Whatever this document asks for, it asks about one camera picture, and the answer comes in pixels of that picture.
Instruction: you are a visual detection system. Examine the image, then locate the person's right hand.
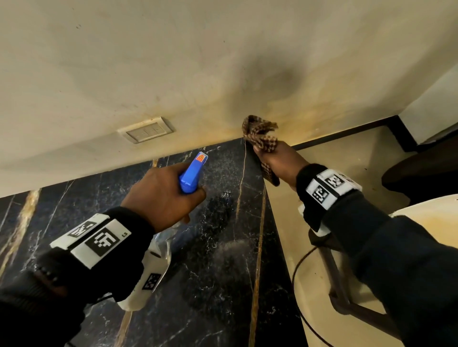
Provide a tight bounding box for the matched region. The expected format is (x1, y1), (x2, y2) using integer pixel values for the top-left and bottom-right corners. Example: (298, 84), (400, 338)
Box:
(253, 140), (310, 190)

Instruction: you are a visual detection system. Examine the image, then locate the person's left hand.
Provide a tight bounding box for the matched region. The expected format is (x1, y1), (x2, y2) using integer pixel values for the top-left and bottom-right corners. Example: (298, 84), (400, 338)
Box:
(121, 163), (207, 233)

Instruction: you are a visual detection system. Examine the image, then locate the blue spray bottle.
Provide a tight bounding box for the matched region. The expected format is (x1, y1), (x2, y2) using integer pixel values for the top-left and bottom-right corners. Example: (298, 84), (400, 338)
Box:
(150, 151), (209, 259)

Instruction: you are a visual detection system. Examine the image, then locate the brown checkered cloth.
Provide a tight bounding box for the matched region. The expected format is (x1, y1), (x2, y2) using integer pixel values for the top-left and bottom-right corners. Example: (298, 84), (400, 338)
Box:
(242, 115), (281, 187)

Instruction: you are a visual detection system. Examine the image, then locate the person's left forearm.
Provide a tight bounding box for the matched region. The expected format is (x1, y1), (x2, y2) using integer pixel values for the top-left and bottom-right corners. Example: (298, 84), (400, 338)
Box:
(0, 206), (156, 347)

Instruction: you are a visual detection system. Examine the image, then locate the white right wrist marker band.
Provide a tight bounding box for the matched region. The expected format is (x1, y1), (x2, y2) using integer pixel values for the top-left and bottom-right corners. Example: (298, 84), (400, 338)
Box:
(306, 168), (363, 212)

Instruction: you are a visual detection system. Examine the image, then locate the white wrist marker band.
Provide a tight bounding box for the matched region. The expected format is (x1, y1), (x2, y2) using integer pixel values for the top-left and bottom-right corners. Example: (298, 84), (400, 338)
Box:
(306, 168), (363, 212)
(50, 213), (132, 269)

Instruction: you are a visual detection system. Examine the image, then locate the dark skirting board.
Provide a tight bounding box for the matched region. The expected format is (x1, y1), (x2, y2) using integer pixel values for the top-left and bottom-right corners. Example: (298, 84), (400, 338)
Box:
(291, 115), (418, 153)

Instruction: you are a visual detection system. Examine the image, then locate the white left wrist marker band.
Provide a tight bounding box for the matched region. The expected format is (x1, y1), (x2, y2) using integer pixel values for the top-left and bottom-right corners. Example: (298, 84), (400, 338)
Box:
(50, 213), (132, 269)

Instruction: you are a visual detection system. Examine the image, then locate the black marble table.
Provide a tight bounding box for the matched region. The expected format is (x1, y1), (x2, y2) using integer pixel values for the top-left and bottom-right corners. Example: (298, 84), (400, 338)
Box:
(0, 137), (309, 347)

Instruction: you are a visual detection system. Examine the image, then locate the dark plastic stool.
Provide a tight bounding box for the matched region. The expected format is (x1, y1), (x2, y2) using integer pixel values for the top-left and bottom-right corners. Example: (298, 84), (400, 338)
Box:
(309, 228), (402, 340)

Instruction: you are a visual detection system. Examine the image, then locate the dark curtain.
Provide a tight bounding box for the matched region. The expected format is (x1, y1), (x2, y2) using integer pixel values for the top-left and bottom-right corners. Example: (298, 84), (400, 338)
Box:
(381, 128), (458, 206)

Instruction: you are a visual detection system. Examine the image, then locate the white perforated plastic basket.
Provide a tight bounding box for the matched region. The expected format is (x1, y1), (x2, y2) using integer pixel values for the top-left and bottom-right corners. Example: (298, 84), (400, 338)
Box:
(389, 194), (458, 251)

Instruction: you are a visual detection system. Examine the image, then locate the white wall socket plate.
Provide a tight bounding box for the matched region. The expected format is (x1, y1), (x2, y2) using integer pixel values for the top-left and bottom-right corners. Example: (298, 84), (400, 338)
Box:
(117, 116), (175, 144)

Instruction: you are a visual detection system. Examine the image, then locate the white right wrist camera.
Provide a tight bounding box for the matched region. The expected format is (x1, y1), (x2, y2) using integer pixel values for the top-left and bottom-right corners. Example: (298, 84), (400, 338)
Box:
(299, 204), (332, 238)

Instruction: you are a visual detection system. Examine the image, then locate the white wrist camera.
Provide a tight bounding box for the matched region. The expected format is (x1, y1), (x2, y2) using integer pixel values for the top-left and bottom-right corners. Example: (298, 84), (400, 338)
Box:
(117, 235), (172, 312)
(299, 204), (332, 238)

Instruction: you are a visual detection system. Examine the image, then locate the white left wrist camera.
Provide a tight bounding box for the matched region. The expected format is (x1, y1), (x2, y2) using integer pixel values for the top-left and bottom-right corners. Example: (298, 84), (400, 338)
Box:
(117, 235), (172, 312)

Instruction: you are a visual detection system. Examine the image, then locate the black cable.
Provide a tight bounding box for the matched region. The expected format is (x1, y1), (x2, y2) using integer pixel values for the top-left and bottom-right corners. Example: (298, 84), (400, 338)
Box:
(291, 246), (334, 347)

